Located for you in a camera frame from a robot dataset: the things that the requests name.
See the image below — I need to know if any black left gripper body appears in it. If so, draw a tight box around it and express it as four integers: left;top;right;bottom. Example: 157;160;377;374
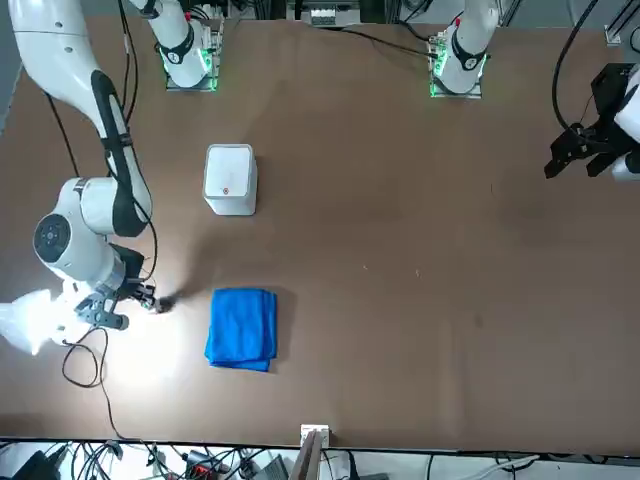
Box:
591;63;632;126

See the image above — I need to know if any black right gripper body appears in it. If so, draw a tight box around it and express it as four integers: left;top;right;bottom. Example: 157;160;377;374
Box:
117;247;146;296

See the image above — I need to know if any blue folded cloth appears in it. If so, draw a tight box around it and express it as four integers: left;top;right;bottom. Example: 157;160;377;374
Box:
203;287;279;372

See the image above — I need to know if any white box-shaped appliance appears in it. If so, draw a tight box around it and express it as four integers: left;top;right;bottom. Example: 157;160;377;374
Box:
202;143;259;216

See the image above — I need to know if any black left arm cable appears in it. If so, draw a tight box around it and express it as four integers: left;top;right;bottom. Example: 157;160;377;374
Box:
552;0;601;132

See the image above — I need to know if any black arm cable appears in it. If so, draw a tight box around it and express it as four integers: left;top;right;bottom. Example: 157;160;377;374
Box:
44;0;161;286
552;0;601;132

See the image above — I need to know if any black lamp cable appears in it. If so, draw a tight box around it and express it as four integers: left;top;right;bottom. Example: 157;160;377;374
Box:
60;327;151;446

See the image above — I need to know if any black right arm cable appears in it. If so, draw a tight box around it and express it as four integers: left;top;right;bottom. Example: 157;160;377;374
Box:
44;0;161;286

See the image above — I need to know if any black cable across table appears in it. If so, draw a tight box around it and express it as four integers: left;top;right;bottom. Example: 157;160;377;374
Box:
339;27;434;56

